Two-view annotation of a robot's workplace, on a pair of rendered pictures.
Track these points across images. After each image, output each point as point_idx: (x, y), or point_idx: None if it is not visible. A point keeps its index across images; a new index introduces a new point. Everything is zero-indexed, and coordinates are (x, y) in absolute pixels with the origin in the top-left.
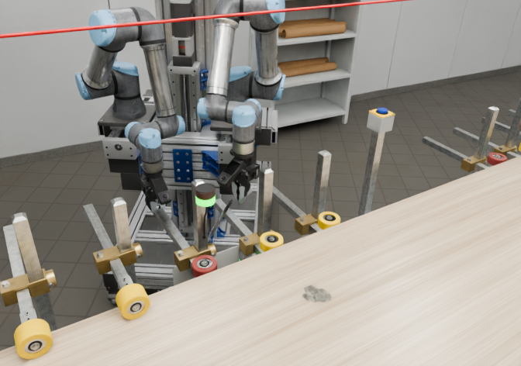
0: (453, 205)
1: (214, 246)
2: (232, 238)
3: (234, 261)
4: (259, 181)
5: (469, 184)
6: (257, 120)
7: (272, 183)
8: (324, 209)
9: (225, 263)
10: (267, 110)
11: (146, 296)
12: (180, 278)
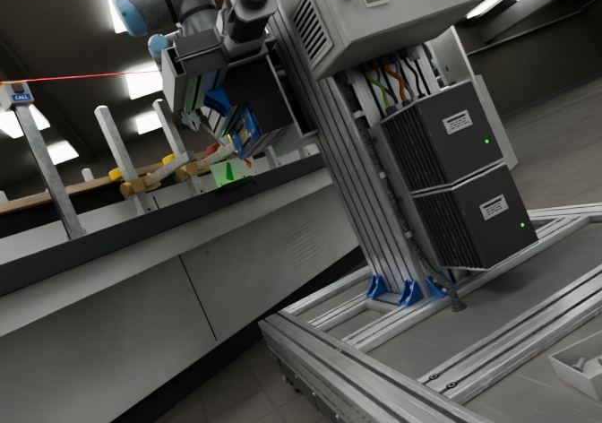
0: None
1: (218, 149)
2: (352, 304)
3: (219, 180)
4: (167, 110)
5: None
6: (153, 57)
7: (157, 115)
8: (122, 175)
9: (224, 176)
10: (185, 44)
11: (228, 134)
12: (252, 166)
